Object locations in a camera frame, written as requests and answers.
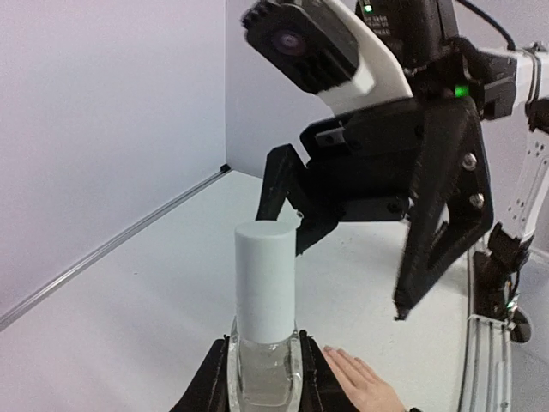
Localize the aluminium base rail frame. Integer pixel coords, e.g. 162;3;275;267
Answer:
457;249;512;412

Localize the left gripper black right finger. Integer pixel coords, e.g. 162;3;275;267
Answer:
299;330;356;412

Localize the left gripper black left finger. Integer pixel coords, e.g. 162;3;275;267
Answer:
171;336;227;412

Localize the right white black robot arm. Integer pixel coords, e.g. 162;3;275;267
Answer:
242;1;548;343

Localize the clear nail polish bottle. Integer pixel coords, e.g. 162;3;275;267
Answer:
226;323;303;412

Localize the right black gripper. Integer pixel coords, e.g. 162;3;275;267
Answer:
256;1;494;321

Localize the white nail polish cap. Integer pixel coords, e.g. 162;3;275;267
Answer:
235;221;296;344

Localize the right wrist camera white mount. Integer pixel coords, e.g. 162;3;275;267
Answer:
239;0;415;118

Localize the person's bare hand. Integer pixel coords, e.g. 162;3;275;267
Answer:
322;346;406;412

